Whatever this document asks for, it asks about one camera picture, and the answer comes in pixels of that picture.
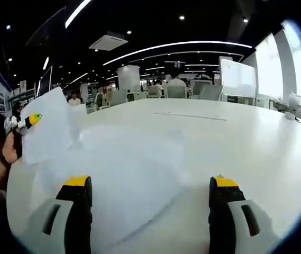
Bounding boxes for stack of white printing papers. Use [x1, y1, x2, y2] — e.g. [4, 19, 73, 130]
[20, 86, 190, 240]

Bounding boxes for large hanging dark screen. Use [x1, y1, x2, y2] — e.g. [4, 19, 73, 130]
[25, 6, 67, 46]

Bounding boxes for group of white office chairs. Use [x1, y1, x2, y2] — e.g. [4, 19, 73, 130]
[94, 80, 224, 111]

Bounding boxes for straight ceiling light strip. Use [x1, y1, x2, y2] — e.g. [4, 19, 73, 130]
[65, 0, 93, 29]

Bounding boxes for person's left hand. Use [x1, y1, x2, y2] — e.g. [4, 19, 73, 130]
[1, 130, 18, 165]

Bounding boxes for grey side desk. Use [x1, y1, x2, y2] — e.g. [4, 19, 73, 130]
[271, 100, 301, 117]

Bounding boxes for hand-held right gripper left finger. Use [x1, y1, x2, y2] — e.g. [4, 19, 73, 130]
[24, 174, 94, 254]

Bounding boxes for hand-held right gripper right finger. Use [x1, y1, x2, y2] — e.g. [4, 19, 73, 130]
[208, 174, 279, 254]

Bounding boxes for ceiling air conditioner vent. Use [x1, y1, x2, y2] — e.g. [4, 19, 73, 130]
[88, 31, 129, 52]

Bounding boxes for white storage shelf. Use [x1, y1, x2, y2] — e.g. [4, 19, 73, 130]
[7, 80, 37, 106]

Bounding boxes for desk monitor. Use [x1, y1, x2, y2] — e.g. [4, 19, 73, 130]
[35, 66, 53, 96]

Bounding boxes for table cable cover plate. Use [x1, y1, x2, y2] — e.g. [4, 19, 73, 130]
[154, 113, 227, 122]

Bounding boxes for white whiteboard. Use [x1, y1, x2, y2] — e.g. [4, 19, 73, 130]
[218, 58, 257, 94]

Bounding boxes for curved ceiling light strip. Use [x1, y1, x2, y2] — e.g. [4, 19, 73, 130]
[102, 40, 253, 66]

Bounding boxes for white plastic bags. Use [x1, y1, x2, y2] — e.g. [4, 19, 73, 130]
[287, 92, 301, 112]

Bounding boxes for bright window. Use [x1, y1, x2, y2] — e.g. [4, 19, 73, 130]
[254, 21, 301, 112]

